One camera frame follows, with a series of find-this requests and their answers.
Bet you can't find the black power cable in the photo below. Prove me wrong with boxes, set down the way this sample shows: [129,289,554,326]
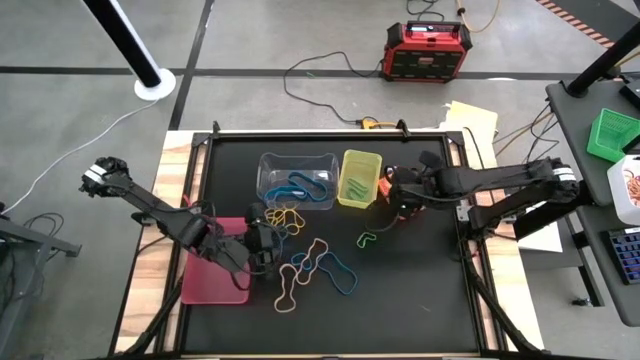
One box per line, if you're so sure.
[283,49,387,125]

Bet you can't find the black keyboard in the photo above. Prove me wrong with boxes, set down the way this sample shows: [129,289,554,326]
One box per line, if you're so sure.
[607,226,640,286]

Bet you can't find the black pole with white base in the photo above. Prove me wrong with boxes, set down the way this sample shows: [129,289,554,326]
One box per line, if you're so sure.
[82,0,177,102]

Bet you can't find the white floor cable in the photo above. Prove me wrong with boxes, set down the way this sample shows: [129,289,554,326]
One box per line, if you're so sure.
[0,97,157,216]

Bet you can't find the white plastic container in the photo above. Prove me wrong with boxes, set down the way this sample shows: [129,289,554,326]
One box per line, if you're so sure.
[606,153,640,226]

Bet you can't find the pink plastic basket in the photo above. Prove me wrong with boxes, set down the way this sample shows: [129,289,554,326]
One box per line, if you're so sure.
[179,215,254,306]

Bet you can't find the black stand pole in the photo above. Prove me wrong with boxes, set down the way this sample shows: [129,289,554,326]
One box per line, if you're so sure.
[567,22,640,99]

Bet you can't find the black aluminium table frame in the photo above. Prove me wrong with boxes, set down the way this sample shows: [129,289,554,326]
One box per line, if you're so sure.
[107,119,546,360]

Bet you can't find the grey metal stand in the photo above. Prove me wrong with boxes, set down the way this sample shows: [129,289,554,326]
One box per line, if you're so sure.
[0,202,82,360]

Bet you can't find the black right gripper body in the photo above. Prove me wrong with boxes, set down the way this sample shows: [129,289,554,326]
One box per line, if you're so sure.
[385,167,427,222]

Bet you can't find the manila paper sheets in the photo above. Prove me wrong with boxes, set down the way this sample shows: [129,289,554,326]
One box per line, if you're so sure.
[439,99,500,151]

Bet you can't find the orange rubber bands bundle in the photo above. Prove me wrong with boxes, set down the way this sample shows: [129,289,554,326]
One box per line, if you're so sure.
[624,169,640,206]

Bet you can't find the green plastic basket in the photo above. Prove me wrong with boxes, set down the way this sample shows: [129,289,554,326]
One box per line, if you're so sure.
[586,107,640,164]

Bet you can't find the black cable bundle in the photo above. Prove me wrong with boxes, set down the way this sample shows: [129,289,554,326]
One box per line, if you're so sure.
[492,102,557,169]

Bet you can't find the grey side table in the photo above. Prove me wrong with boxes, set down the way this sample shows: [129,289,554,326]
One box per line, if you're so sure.
[544,79,640,327]

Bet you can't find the white paper sheet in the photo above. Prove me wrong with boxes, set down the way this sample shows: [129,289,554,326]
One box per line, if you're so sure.
[517,219,564,254]

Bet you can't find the orange plastic basket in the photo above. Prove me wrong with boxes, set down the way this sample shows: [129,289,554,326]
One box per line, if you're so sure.
[377,174,417,222]

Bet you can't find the yellow rubber band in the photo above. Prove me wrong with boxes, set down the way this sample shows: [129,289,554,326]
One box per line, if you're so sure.
[263,206,294,236]
[279,208,307,238]

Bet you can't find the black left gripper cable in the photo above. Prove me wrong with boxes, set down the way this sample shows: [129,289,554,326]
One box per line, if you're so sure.
[227,224,287,292]

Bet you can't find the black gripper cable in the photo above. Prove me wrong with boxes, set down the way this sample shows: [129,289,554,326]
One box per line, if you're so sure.
[367,209,401,234]
[227,224,287,292]

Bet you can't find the red portable power station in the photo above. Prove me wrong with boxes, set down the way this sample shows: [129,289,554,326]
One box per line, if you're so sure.
[379,19,474,84]

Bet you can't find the yellow extension plug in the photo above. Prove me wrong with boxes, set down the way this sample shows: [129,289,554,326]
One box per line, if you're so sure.
[360,116,397,131]

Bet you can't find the black coiled floor cable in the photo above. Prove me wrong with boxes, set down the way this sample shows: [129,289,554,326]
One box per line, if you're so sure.
[22,212,66,242]

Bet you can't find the yellow floor cable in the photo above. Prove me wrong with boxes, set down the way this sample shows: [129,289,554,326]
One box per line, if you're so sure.
[454,0,501,34]

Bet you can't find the yellow plastic basket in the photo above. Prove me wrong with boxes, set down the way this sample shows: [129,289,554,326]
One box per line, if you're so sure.
[336,148,384,210]

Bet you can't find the clear plastic basket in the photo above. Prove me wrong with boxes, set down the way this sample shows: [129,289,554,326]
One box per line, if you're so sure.
[255,151,341,211]

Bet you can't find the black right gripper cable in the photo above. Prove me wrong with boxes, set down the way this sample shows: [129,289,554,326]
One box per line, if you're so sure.
[367,209,401,234]

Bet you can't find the large blue rubber band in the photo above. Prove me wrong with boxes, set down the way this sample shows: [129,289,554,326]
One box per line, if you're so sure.
[312,251,359,297]

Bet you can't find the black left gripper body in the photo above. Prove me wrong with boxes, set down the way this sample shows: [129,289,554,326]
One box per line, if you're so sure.
[243,219,282,269]

